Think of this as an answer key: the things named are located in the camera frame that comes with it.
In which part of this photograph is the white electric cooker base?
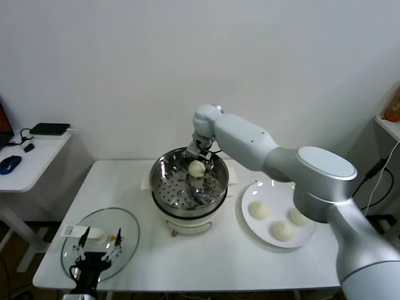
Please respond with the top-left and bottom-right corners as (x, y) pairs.
(152, 184), (236, 238)

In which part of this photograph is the glass lid with white handle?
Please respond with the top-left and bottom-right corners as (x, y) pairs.
(61, 207), (141, 281)

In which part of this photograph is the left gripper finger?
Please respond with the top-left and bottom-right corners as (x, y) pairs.
(73, 226), (92, 261)
(102, 227), (124, 262)

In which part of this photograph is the white hanging cable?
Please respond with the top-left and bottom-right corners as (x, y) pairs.
(363, 145), (398, 217)

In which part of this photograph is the flat black box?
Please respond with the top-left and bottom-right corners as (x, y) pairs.
(29, 122), (71, 137)

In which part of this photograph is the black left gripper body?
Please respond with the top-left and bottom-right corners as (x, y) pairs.
(72, 251), (112, 289)

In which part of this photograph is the black desk cable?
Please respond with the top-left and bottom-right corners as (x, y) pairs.
(6, 127), (35, 148)

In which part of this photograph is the stainless steel steamer basket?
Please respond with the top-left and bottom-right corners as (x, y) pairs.
(142, 146), (238, 211)

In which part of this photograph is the white steamed baozi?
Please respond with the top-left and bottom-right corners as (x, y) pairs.
(187, 160), (206, 178)
(269, 220), (296, 243)
(289, 208), (311, 226)
(249, 201), (270, 220)

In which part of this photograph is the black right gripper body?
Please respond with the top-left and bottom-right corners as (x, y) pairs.
(186, 139), (216, 162)

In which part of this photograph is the orange bottle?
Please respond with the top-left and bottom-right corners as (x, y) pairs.
(383, 81), (400, 123)

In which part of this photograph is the blue computer mouse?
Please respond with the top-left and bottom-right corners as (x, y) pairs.
(0, 155), (23, 175)

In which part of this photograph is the white side desk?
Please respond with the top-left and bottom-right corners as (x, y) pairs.
(0, 130), (81, 273)

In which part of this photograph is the white round plate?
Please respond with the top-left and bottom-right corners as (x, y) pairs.
(241, 180), (318, 249)

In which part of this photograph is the laptop with red screen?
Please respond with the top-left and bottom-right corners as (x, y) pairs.
(0, 93), (16, 149)

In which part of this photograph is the black power adapter cable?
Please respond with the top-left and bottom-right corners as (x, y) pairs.
(364, 158), (394, 201)

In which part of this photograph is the white shelf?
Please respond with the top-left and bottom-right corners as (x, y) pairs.
(374, 114), (400, 143)

